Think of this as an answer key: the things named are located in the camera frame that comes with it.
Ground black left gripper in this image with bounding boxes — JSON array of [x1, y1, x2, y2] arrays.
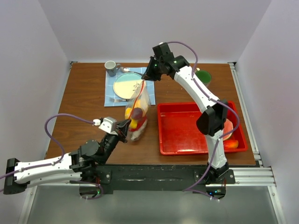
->
[[100, 118, 132, 164]]

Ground clear zip top bag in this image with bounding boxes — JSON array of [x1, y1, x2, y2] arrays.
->
[[124, 80, 151, 142]]

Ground red apple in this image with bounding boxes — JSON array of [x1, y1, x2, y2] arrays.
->
[[130, 119, 148, 132]]

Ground floral mug green inside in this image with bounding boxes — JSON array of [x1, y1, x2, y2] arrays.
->
[[195, 68, 212, 87]]

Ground blue checked cloth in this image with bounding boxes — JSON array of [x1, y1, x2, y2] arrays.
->
[[104, 67, 146, 107]]

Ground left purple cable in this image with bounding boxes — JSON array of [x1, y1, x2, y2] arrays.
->
[[0, 113, 95, 193]]

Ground black handled fork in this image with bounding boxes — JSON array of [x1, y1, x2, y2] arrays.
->
[[109, 98, 129, 103]]

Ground yellow lemon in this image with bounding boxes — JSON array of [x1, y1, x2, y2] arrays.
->
[[125, 107, 138, 129]]

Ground grey toy fish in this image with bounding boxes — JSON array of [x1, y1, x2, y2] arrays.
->
[[130, 129, 144, 141]]

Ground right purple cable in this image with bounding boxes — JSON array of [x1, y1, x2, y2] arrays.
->
[[168, 41, 241, 194]]

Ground watermelon slice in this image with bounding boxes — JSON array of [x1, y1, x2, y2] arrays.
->
[[223, 119, 234, 141]]

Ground red pink peach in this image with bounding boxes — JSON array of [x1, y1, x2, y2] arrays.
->
[[223, 140, 239, 150]]

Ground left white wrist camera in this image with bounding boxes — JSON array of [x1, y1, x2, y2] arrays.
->
[[93, 117, 117, 135]]

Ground purple cable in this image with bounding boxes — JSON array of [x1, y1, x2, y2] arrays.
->
[[0, 113, 95, 193], [168, 41, 241, 194]]

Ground yellow apple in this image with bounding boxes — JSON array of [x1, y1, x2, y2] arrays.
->
[[135, 99, 148, 110]]

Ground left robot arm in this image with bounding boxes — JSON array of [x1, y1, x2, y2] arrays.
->
[[1, 117, 131, 195]]

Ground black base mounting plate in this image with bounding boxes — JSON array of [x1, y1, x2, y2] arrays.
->
[[78, 165, 235, 198]]

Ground cream and teal plate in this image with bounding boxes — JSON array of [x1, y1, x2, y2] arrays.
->
[[113, 73, 147, 99]]

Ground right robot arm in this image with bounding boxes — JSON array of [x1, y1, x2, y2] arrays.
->
[[142, 42, 231, 183]]

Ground metal spoon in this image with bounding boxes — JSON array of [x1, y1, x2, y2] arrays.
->
[[120, 67, 143, 76]]

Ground grey mug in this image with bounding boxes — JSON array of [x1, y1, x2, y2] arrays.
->
[[104, 61, 121, 77]]

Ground red plastic tray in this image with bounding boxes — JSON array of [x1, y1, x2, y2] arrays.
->
[[157, 102, 248, 155]]

